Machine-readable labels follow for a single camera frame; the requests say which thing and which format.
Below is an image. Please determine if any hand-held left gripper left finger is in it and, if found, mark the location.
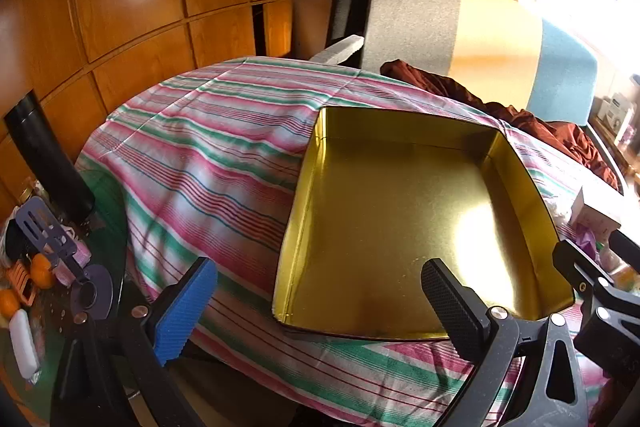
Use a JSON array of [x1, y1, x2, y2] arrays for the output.
[[50, 257, 219, 427]]

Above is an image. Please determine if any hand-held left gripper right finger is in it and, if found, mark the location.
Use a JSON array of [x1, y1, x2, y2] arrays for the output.
[[421, 258, 591, 427]]

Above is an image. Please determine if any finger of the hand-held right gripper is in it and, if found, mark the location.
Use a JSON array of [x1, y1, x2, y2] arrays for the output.
[[611, 230, 640, 265], [552, 239, 640, 378]]

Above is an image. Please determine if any purple snack packet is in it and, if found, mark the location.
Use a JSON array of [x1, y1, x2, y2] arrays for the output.
[[575, 227, 601, 260]]

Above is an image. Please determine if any white cardboard box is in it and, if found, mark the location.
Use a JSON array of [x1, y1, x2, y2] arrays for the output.
[[570, 187, 623, 233]]

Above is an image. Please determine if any white plastic bag wad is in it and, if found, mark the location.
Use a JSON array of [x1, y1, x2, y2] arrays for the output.
[[545, 194, 576, 224]]

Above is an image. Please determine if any gold metal tin box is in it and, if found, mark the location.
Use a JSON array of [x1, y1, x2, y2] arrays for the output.
[[272, 106, 576, 342]]

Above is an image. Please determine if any purple round disc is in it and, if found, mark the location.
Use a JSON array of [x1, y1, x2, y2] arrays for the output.
[[70, 266, 115, 320]]

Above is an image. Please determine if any green glass table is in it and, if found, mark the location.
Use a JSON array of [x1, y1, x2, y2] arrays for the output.
[[0, 167, 131, 427]]

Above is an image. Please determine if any white blue carton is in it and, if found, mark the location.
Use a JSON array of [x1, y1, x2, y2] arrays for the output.
[[597, 92, 636, 142]]

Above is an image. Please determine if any dark red cloth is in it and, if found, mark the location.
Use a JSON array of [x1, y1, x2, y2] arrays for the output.
[[380, 59, 621, 192]]

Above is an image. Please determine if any orange fruit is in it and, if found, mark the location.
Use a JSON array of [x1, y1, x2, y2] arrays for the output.
[[0, 289, 22, 315], [30, 254, 56, 290]]

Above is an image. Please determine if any white plastic bar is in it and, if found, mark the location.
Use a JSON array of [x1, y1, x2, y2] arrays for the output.
[[9, 309, 41, 380]]

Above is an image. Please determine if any purple slotted spatula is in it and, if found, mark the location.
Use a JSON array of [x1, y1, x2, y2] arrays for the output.
[[14, 197, 88, 283]]

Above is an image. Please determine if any orange plastic piece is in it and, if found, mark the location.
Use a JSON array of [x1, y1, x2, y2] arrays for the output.
[[7, 259, 36, 308]]

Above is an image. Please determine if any striped pink green cloth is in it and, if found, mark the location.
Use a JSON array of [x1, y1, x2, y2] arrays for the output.
[[75, 56, 640, 427]]

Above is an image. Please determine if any black thermos bottle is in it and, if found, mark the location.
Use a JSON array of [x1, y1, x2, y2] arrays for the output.
[[4, 96, 96, 223]]

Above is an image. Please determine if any grey yellow blue sofa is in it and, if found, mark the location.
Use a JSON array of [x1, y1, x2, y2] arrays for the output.
[[360, 0, 601, 128]]

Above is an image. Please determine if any white foam piece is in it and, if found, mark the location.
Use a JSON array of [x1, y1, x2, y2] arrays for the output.
[[310, 34, 366, 68]]

